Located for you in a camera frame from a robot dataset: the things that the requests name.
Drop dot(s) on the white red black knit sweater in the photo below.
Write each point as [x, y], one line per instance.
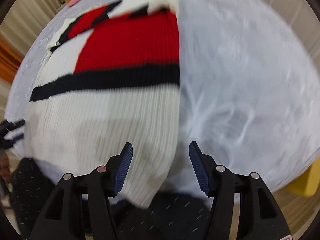
[111, 76]

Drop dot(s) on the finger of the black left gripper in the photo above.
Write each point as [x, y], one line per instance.
[7, 144]
[6, 126]

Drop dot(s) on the yellow object on floor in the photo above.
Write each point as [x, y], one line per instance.
[307, 183]

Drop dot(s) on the grey butterfly bedspread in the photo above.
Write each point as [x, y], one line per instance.
[249, 92]

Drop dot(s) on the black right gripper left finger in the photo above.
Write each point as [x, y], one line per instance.
[76, 200]

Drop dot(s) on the cream and orange curtain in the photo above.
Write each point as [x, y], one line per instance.
[20, 28]

